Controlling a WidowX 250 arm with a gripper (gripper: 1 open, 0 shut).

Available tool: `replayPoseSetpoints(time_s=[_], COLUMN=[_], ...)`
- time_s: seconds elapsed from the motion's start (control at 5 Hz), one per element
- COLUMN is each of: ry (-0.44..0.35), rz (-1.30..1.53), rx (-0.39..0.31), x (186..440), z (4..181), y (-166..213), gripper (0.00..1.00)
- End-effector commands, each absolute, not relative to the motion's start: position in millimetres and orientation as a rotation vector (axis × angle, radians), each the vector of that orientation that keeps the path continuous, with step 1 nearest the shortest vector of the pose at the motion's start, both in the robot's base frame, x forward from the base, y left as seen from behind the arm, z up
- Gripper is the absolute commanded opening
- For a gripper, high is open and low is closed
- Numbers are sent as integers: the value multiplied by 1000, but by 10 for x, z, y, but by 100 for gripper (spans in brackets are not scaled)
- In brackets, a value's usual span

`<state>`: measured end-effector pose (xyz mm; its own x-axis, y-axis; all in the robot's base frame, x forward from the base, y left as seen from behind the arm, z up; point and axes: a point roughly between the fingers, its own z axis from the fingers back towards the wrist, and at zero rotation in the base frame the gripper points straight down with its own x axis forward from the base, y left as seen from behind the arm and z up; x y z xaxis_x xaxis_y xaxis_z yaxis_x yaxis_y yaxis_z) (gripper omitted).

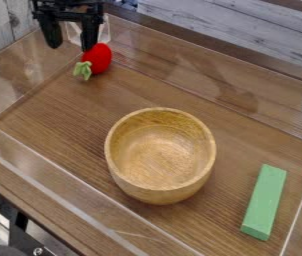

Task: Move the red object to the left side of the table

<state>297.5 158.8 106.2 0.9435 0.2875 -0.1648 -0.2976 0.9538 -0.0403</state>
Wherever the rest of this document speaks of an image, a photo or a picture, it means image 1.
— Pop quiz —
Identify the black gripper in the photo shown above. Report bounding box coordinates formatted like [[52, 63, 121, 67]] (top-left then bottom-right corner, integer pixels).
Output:
[[30, 0, 105, 51]]

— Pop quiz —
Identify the red plush strawberry toy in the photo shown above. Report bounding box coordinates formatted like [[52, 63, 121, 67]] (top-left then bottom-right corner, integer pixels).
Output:
[[73, 43, 112, 80]]

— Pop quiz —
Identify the wooden bowl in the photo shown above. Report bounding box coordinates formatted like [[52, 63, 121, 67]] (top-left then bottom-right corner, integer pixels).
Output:
[[104, 107, 216, 205]]

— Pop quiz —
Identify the green rectangular block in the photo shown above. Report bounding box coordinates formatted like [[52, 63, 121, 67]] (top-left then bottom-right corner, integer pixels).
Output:
[[240, 164, 287, 241]]

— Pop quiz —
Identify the clear acrylic corner bracket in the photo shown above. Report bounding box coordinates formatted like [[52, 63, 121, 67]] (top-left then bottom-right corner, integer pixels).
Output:
[[65, 14, 111, 46]]

